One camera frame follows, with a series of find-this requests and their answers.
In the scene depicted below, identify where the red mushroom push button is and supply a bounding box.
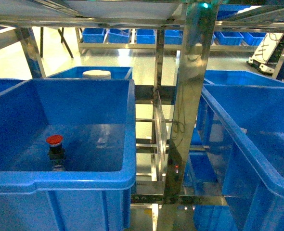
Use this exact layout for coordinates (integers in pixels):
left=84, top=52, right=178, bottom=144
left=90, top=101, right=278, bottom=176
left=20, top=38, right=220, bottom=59
left=46, top=134, right=65, bottom=172

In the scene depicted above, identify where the blue upper left shelf bin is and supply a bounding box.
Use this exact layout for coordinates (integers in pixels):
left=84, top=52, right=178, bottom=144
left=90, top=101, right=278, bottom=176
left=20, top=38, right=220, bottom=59
left=0, top=79, right=136, bottom=231

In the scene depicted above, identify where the blue shelf bin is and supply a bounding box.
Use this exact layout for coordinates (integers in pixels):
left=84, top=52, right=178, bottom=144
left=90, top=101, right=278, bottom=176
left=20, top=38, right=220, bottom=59
left=194, top=84, right=284, bottom=231
left=0, top=79, right=136, bottom=231

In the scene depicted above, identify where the blue upper right shelf bin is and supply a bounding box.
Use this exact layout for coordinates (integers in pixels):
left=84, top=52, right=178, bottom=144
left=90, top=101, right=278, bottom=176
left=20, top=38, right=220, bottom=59
left=194, top=84, right=284, bottom=231

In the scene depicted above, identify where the white round lidded jar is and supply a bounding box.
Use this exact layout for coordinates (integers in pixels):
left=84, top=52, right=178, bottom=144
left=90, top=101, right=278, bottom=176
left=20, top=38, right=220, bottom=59
left=82, top=70, right=112, bottom=79

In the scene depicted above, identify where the stainless steel shelf frame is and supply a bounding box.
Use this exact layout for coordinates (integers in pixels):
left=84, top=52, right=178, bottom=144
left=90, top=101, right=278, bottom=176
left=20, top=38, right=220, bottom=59
left=0, top=0, right=274, bottom=231

